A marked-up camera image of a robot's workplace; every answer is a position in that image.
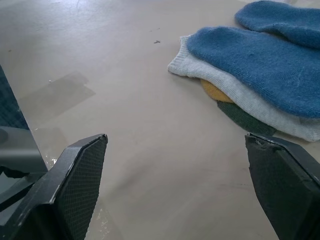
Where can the mustard yellow sock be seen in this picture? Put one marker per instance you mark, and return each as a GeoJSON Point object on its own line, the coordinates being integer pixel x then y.
{"type": "Point", "coordinates": [215, 92]}

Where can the clear tape patch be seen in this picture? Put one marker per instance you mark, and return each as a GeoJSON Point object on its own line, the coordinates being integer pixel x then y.
{"type": "Point", "coordinates": [57, 95]}

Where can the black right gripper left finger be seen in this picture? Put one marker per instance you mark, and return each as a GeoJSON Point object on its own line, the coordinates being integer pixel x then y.
{"type": "Point", "coordinates": [75, 190]}

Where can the dark green sock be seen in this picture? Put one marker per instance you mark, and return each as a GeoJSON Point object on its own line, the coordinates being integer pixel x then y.
{"type": "Point", "coordinates": [240, 117]}

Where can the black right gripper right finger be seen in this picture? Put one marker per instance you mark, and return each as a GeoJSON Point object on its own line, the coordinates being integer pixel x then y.
{"type": "Point", "coordinates": [285, 190]}

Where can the light grey ribbed sock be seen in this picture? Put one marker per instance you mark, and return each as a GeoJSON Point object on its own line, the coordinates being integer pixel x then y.
{"type": "Point", "coordinates": [225, 82]}

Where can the blue terry sock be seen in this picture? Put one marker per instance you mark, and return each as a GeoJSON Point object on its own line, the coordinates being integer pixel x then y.
{"type": "Point", "coordinates": [280, 15]}
{"type": "Point", "coordinates": [250, 67]}

